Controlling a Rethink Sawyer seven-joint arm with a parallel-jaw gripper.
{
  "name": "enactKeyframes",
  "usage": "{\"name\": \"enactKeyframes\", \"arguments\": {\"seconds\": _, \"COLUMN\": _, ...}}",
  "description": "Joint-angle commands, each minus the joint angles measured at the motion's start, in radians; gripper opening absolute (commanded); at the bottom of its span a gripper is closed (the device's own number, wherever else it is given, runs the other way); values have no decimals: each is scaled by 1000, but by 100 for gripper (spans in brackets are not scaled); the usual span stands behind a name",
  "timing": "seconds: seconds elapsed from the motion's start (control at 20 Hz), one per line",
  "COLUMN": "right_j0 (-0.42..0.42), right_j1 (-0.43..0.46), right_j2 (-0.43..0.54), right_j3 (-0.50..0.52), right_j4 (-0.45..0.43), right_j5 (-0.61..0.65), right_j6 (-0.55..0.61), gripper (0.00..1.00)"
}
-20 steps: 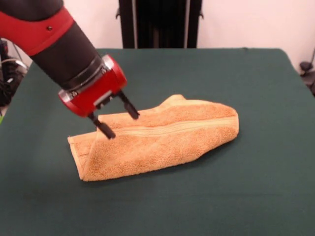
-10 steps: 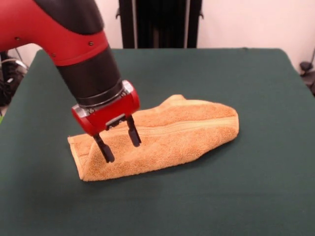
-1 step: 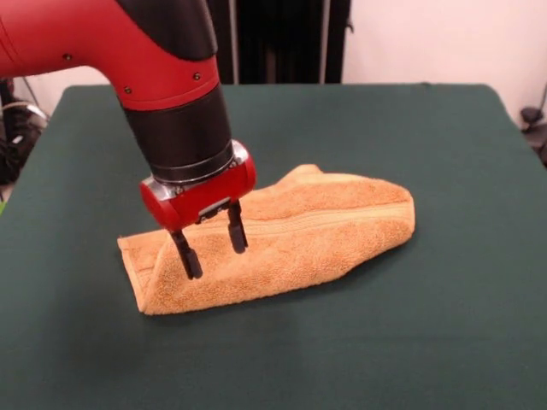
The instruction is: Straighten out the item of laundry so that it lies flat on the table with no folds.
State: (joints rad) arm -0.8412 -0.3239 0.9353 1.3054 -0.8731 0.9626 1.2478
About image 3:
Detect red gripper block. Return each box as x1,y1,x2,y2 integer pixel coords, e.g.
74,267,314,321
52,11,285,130
139,149,258,281

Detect orange-tan terry towel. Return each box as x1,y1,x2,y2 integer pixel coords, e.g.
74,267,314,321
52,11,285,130
117,163,416,317

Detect dark green table cloth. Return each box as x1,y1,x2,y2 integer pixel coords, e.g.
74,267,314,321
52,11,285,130
0,83,547,410

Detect dark tripod base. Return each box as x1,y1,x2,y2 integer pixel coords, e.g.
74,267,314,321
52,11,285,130
519,106,547,168

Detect black robot pedestal stand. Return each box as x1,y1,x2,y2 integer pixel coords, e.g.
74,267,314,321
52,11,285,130
207,0,356,85

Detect black cable bundle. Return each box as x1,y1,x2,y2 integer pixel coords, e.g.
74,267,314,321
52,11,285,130
0,76,49,206

